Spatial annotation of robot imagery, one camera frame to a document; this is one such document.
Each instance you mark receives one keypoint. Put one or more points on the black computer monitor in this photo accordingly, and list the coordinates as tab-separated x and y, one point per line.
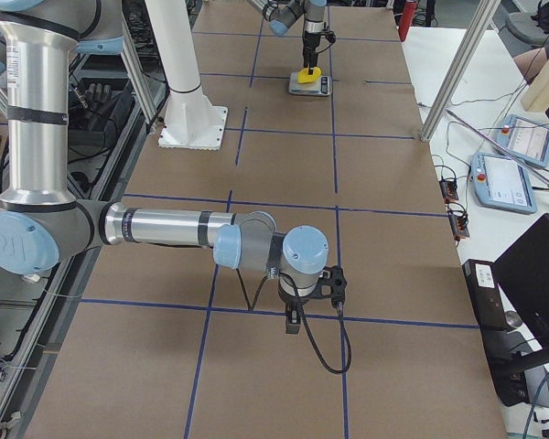
522	272

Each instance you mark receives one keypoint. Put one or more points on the aluminium frame post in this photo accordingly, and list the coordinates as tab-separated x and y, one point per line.
469	43

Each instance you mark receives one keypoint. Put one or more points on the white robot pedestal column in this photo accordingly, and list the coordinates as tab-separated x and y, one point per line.
190	120

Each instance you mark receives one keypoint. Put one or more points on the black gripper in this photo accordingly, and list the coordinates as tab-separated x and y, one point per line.
310	46
294	301

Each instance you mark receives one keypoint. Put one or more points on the grey kitchen scale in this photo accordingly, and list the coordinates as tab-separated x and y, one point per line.
321	87

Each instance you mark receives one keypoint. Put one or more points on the teach pendant tablet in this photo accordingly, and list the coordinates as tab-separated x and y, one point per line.
500	183
526	139

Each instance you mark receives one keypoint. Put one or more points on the near teach pendant tablet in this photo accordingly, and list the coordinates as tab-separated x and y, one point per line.
500	183

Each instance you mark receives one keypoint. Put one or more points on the yellow mango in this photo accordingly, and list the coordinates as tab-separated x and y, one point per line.
308	75

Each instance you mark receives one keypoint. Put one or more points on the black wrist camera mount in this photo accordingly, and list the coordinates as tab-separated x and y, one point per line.
332	285

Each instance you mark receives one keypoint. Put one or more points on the far teach pendant tablet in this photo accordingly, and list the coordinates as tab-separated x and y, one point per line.
526	139

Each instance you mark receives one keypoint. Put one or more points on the black desktop box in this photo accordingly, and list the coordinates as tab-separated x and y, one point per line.
516	370

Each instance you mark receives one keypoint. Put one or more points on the metal rod with green tip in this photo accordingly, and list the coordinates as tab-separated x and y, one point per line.
503	150

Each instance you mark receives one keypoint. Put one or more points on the orange connector board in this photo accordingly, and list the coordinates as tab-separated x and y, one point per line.
456	212

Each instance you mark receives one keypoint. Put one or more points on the red cylinder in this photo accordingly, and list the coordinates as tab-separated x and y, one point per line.
406	18

